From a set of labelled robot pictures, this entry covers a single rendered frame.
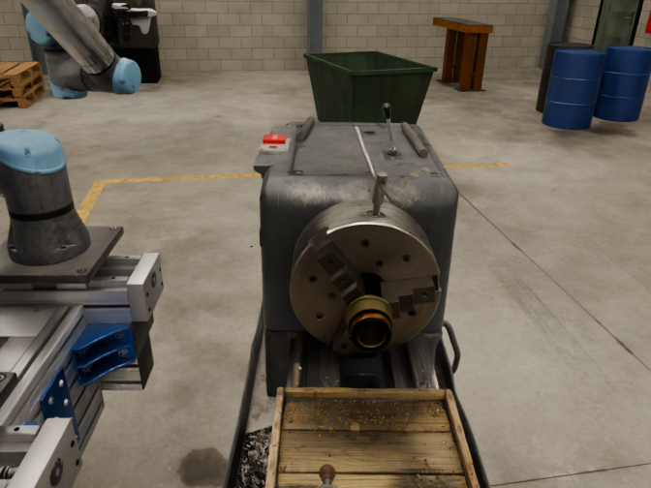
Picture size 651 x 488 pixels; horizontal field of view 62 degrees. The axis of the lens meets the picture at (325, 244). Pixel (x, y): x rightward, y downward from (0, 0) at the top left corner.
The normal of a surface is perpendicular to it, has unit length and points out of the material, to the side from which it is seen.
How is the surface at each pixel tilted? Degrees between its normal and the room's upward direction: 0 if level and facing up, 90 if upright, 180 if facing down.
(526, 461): 0
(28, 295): 90
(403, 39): 90
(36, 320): 0
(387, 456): 0
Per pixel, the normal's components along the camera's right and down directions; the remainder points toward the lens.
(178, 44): 0.17, 0.44
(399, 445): 0.01, -0.90
